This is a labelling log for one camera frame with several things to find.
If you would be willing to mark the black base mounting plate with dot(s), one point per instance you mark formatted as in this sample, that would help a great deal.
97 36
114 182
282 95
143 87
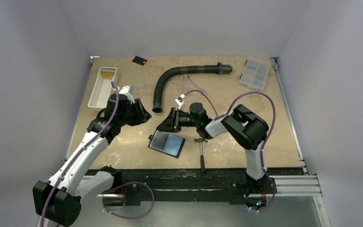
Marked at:
187 185

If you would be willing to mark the silver wrench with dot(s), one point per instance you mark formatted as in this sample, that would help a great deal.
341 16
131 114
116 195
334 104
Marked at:
188 79

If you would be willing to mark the clear plastic organizer box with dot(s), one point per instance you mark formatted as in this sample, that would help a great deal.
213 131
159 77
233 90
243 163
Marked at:
255 73

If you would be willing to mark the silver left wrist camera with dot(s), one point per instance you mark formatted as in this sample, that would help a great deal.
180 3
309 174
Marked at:
128 91

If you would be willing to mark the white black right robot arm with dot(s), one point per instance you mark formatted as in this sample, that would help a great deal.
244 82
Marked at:
247 129

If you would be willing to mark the white plastic tray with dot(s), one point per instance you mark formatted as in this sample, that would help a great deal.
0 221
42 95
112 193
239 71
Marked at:
102 90

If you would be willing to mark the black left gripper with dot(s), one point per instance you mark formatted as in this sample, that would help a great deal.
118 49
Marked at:
142 115

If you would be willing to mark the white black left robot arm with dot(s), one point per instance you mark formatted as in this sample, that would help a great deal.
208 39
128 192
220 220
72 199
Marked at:
60 199

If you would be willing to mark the black card holder wallet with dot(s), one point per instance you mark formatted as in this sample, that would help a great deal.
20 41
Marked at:
166 143

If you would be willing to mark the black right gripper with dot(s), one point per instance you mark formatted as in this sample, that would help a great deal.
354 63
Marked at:
173 118

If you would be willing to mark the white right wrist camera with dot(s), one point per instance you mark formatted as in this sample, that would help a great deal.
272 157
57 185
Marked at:
180 102

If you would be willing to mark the black handled hammer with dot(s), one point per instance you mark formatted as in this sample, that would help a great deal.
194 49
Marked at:
202 162

